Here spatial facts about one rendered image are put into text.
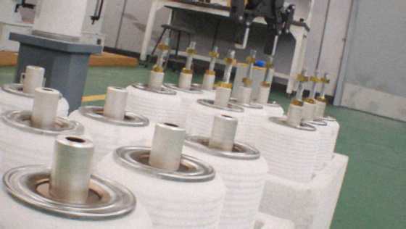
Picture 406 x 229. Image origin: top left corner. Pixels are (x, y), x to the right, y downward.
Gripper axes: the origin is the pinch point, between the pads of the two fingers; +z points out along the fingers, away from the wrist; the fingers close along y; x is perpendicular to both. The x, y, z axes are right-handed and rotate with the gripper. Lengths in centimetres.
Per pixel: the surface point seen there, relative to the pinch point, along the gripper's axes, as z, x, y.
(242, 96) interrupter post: 9.4, 0.5, 1.1
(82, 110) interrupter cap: 10.4, 22.6, 40.7
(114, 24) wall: -2, -507, -221
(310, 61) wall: -5, -320, -370
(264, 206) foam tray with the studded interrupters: 22.1, 20.5, 10.3
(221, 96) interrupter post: 9.2, 6.9, 10.9
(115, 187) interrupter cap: 11, 45, 48
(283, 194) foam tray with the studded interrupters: 19.6, 22.3, 9.2
